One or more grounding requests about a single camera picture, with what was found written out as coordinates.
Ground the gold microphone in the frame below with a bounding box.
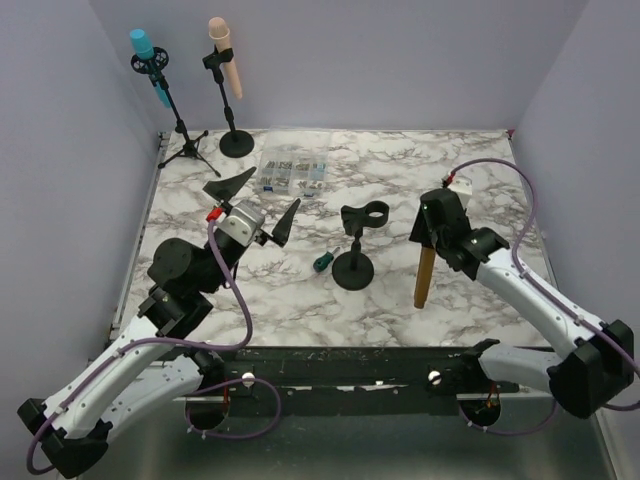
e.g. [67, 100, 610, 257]
[413, 247, 436, 309]

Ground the black round-base mic stand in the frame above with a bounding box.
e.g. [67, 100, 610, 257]
[332, 200, 389, 291]

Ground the pink microphone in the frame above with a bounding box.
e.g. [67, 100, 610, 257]
[208, 17, 243, 99]

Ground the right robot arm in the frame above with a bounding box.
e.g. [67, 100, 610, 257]
[410, 188, 634, 419]

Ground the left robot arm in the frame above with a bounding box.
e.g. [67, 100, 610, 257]
[18, 169, 300, 479]

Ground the black tripod mic stand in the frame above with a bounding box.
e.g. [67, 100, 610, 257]
[130, 45, 222, 179]

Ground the blue microphone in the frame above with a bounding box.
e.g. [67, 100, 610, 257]
[129, 29, 171, 108]

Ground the clear screw organizer box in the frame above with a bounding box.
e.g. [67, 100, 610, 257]
[254, 127, 333, 198]

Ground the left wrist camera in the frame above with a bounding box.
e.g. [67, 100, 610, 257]
[218, 200, 265, 247]

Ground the green handle screwdriver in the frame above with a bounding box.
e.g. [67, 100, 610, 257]
[312, 247, 341, 273]

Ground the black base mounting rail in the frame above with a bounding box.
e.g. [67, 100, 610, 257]
[162, 340, 556, 419]

